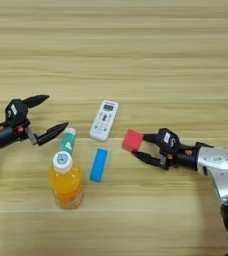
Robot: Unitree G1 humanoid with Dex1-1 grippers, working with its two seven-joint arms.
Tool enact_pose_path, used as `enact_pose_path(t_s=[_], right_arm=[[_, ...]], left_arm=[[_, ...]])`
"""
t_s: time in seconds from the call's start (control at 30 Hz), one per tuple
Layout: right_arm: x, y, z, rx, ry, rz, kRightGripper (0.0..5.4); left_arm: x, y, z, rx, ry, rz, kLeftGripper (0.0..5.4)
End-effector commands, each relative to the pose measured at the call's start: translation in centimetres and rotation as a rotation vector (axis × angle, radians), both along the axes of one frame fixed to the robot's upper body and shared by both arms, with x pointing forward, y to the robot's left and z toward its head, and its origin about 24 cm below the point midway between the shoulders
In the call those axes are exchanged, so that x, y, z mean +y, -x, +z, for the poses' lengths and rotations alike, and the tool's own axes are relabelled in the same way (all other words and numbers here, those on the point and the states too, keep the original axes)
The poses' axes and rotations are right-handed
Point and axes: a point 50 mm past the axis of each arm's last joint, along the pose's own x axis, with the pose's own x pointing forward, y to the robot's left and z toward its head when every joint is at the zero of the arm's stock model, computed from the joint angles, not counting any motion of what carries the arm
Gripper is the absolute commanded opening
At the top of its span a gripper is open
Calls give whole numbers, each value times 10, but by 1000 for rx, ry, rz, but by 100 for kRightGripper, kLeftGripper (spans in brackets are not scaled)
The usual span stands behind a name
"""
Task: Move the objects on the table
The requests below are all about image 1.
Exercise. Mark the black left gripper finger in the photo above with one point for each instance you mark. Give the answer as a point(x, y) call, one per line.
point(51, 134)
point(36, 100)

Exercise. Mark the white remote control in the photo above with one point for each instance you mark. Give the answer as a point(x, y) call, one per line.
point(104, 120)

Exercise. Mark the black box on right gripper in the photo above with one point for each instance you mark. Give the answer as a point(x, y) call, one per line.
point(168, 140)

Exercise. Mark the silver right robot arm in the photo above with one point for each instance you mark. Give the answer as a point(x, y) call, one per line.
point(222, 173)

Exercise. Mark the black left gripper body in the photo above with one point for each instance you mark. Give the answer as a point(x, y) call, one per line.
point(6, 135)

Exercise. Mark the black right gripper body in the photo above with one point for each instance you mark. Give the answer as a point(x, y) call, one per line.
point(184, 156)

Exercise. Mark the red cube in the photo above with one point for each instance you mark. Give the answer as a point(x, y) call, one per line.
point(132, 140)

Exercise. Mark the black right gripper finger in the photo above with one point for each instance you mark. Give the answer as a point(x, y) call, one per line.
point(147, 158)
point(151, 138)

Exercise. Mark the orange juice bottle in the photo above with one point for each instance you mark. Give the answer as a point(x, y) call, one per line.
point(66, 186)

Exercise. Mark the blue rectangular block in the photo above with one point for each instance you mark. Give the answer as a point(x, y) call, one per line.
point(98, 165)

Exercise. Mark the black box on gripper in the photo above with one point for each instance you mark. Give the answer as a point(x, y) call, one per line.
point(16, 111)
point(168, 140)

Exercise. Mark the green and white tube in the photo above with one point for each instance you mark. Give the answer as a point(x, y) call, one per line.
point(68, 141)

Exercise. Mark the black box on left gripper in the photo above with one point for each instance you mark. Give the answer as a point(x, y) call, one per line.
point(16, 111)

